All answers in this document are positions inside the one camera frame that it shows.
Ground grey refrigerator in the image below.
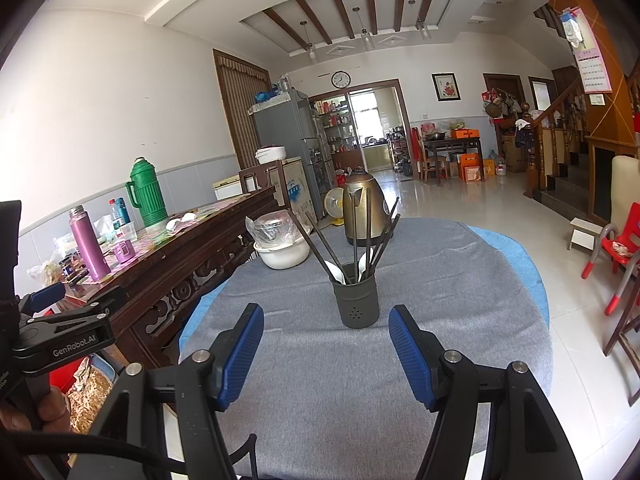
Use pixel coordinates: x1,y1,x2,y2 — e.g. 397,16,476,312
251,89,333,206

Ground carved wooden sideboard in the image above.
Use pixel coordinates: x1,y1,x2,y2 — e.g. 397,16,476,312
15,185,281,376

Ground framed wall picture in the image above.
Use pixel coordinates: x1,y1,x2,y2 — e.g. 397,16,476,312
432,72,460,102

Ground white rice cooker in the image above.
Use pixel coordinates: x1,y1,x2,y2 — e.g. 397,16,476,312
255,146,288,165

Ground grey tablecloth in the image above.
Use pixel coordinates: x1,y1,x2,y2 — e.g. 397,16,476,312
180,217,553,480

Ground bundle of dark chopsticks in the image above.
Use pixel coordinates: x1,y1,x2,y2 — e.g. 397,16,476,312
287,197,402,283

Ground pink wall calendar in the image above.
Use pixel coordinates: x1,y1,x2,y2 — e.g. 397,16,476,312
560,7,613,95

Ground wooden stair railing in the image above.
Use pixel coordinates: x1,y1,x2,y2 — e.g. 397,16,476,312
522,80,591,201

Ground bag of dried grain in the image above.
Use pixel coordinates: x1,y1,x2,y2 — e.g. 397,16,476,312
65,370,115,436

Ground bronze electric kettle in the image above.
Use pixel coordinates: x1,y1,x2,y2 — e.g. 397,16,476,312
342,167,391,247

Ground blue bottle red cap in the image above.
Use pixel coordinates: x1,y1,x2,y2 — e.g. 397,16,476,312
109,197,132,228

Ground dark wooden side table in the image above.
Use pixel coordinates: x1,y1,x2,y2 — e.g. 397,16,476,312
422,137,485,183

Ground green thermos jug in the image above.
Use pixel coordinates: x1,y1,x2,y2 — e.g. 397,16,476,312
125,156,169,228

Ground black cable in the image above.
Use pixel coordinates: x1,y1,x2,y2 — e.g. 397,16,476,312
0,427,176,480

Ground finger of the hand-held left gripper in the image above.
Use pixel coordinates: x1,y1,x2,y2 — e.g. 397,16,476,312
19,281,67,313
20,285,127,333

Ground dark grey utensil holder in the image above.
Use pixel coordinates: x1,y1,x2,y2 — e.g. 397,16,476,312
330,275,377,330

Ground glass pendant lamp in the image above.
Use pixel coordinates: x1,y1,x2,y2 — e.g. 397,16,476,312
352,7,375,52
300,21,320,65
407,1,432,41

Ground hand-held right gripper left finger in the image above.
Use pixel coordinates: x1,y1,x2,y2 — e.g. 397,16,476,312
87,302,266,480

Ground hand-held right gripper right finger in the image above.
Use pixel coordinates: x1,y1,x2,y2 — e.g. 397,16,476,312
388,304,583,480

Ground hanging bags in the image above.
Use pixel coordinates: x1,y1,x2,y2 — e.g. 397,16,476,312
482,89,521,121

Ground purple flask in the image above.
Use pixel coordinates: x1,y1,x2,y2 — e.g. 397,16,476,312
69,205,112,282

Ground brown striped curtain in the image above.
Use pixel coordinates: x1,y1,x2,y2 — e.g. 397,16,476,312
212,49,273,171

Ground orange wooden pillar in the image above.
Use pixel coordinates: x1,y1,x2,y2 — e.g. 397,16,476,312
522,0,640,136

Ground white electric fan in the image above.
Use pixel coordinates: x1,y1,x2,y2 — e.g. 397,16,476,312
323,189,348,226

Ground red child's chair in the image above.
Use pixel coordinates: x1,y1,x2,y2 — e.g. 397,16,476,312
580,217,640,316

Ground white step stool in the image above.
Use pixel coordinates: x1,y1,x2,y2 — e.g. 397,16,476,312
567,217,605,251

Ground tall orange box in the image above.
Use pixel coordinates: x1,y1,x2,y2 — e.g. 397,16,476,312
460,154,483,183

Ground person's left hand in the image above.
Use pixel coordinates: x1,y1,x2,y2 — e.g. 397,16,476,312
0,387,68,433

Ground white bowl with plastic wrap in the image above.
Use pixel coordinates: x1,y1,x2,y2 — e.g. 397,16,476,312
245,212,296,251

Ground white cabinet blue print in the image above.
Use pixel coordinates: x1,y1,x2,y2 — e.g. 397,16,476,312
280,157,317,221

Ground blue table cover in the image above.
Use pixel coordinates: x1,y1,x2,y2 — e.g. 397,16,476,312
179,225,551,341

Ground cream storage box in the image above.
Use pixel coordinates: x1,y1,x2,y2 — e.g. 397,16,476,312
213,175,243,202

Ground brown wooden chair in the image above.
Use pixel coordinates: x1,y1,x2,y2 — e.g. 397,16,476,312
239,159,291,211

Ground cream armchair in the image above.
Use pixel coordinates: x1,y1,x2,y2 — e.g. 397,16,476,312
611,155,640,226

